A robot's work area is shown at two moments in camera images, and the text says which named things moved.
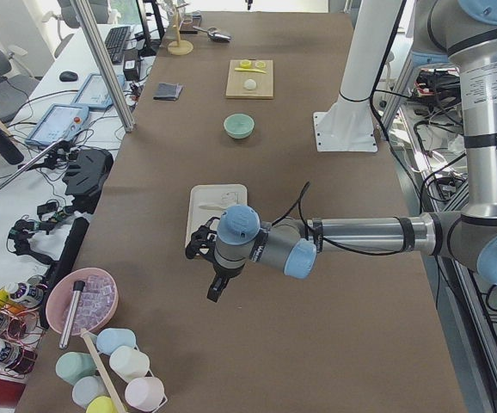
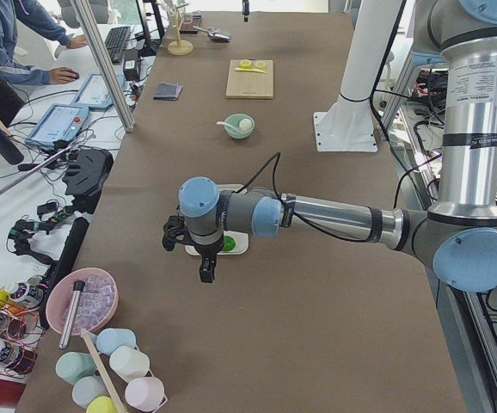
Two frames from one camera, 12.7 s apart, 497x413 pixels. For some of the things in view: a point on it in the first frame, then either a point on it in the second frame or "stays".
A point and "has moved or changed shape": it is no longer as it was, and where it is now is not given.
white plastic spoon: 213,206 has moved or changed shape
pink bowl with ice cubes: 96,301 stays
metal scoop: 213,33 stays
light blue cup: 111,338 stays
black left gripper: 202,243 → 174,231
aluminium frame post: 122,106 stays
